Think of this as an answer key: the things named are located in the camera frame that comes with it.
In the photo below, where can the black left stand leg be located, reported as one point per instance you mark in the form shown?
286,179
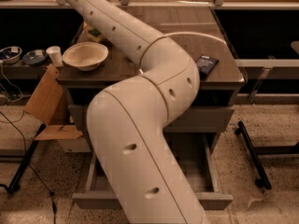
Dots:
25,159

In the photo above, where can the white paper cup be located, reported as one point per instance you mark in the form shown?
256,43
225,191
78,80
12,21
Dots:
55,55

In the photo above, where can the white blue bowl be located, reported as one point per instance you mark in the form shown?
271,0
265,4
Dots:
10,55

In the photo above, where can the grey open bottom drawer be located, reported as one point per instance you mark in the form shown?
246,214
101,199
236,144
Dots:
192,152

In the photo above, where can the grey middle drawer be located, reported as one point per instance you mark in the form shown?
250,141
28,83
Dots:
197,119

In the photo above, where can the black stand leg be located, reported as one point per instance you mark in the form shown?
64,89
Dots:
25,159
255,152

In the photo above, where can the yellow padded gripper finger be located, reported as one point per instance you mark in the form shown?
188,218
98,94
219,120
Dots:
86,28

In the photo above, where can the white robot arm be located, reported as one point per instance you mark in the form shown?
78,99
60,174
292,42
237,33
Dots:
139,165

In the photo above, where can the green yellow sponge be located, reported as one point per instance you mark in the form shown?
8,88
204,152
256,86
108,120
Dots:
94,32

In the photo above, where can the dark blue snack bag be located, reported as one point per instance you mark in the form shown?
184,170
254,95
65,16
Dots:
206,64

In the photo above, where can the grey drawer cabinet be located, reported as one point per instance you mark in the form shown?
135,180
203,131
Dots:
196,30

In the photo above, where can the black right stand leg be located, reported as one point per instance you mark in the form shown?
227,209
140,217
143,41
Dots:
255,152

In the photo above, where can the brown cardboard box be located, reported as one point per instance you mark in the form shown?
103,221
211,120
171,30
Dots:
48,104

